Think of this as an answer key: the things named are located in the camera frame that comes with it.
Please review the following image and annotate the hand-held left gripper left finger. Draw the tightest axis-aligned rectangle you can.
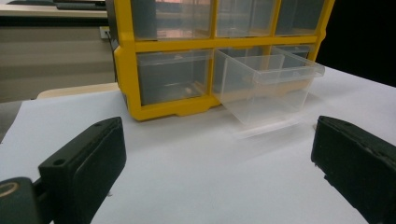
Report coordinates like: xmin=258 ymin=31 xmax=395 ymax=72
xmin=37 ymin=116 xmax=128 ymax=224

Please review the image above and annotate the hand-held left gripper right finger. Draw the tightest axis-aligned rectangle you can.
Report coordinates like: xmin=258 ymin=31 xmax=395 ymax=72
xmin=310 ymin=115 xmax=396 ymax=224

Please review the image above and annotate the white paper sheet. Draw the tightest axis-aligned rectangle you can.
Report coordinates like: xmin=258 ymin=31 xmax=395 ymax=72
xmin=0 ymin=65 xmax=396 ymax=224

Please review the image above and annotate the clear plastic drawer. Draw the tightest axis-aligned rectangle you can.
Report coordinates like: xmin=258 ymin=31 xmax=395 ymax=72
xmin=135 ymin=49 xmax=214 ymax=106
xmin=216 ymin=0 xmax=277 ymax=38
xmin=130 ymin=0 xmax=213 ymax=40
xmin=212 ymin=46 xmax=326 ymax=140
xmin=275 ymin=0 xmax=326 ymax=36
xmin=270 ymin=44 xmax=316 ymax=70

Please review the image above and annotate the wall socket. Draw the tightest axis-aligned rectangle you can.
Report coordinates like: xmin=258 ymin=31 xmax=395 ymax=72
xmin=99 ymin=25 xmax=112 ymax=40

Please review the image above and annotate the yellow drawer cabinet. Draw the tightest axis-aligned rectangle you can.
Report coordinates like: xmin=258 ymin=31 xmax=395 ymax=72
xmin=112 ymin=0 xmax=336 ymax=121

